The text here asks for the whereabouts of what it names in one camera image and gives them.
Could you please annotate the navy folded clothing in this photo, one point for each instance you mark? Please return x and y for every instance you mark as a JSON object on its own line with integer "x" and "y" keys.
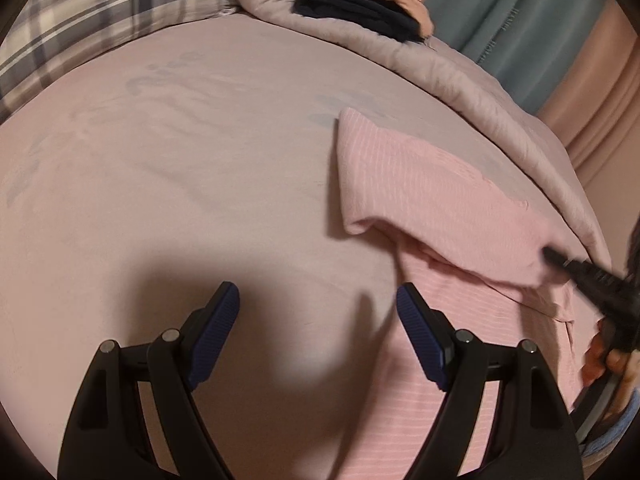
{"x": 350, "y": 5}

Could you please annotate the mauve bed sheet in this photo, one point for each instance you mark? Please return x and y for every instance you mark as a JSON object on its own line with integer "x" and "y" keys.
{"x": 175, "y": 170}

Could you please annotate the person's right hand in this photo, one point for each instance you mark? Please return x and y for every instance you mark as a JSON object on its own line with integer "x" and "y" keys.
{"x": 597, "y": 365}

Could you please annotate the pink curtain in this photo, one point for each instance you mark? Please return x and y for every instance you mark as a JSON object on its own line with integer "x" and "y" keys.
{"x": 595, "y": 90}

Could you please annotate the teal curtain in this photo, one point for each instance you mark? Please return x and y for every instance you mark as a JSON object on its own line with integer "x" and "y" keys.
{"x": 520, "y": 15}

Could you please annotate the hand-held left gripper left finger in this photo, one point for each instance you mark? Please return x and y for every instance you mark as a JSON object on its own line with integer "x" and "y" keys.
{"x": 216, "y": 327}

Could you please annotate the grey plaid pillow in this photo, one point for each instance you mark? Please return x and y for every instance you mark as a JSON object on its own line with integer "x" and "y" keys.
{"x": 100, "y": 15}

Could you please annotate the blue patterned cloth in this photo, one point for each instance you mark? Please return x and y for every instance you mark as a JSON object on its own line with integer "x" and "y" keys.
{"x": 607, "y": 447}

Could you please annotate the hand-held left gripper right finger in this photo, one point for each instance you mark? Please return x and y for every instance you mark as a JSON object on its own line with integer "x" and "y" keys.
{"x": 419, "y": 337}

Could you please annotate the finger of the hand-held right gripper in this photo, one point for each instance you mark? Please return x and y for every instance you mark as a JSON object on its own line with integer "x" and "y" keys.
{"x": 592, "y": 280}

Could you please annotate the pink striped knit garment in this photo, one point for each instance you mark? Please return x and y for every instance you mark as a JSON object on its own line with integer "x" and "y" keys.
{"x": 425, "y": 185}

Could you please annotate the mauve quilted comforter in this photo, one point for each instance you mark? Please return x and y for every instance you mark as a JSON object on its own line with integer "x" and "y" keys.
{"x": 475, "y": 90}

